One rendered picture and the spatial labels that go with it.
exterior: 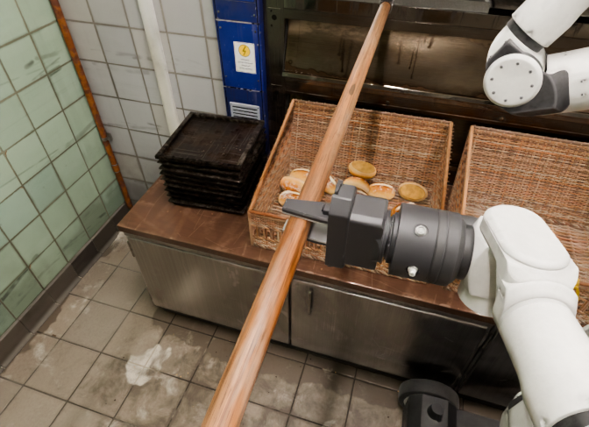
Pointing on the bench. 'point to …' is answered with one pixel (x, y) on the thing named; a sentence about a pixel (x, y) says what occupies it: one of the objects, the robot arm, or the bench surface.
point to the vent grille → (244, 110)
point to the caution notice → (244, 57)
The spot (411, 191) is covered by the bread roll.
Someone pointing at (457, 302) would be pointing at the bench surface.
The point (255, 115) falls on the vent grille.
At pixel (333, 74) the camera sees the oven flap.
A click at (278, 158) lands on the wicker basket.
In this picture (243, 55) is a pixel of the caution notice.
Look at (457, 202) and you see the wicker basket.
